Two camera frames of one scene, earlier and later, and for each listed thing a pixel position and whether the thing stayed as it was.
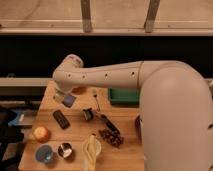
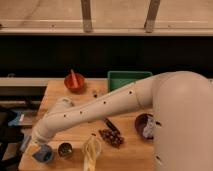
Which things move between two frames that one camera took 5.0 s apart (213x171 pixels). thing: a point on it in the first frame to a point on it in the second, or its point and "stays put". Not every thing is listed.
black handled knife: x=109 y=123 stays put
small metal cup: x=65 y=149 stays put
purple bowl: x=137 y=125 stays put
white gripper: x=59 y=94 to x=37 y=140
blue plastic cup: x=44 y=153 stays put
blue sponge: x=68 y=100 to x=40 y=156
